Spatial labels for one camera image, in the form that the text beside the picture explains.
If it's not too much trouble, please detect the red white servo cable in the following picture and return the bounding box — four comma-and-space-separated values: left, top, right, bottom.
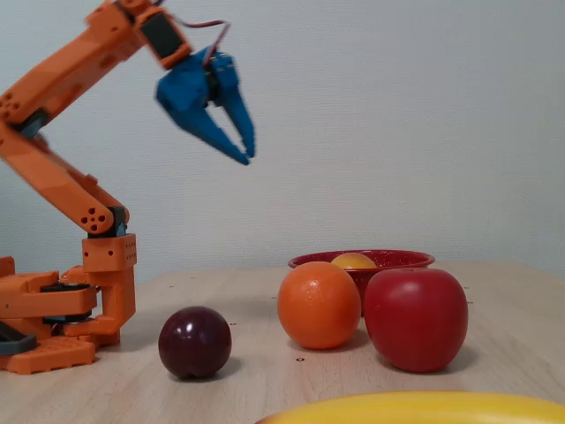
169, 12, 232, 67

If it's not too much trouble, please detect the dark purple toy plum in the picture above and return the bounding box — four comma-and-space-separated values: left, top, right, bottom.
157, 306, 233, 381

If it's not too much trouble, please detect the orange robot base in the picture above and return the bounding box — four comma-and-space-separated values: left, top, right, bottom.
0, 255, 98, 376

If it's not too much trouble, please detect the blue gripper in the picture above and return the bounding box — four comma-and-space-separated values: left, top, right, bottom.
154, 46, 258, 166

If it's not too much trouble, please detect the yellow orange toy peach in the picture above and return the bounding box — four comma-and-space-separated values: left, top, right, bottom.
329, 252, 378, 269

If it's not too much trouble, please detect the black table clamp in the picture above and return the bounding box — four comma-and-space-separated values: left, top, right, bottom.
0, 322, 37, 357

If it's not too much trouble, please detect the orange toy fruit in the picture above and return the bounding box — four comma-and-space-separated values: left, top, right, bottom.
276, 261, 362, 351

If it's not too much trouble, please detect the red toy apple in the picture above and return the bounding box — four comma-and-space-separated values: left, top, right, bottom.
363, 268, 469, 374

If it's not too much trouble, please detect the red speckled bowl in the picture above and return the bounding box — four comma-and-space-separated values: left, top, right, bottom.
288, 249, 436, 317

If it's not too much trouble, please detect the yellow toy banana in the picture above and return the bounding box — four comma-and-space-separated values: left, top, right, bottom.
255, 390, 565, 424

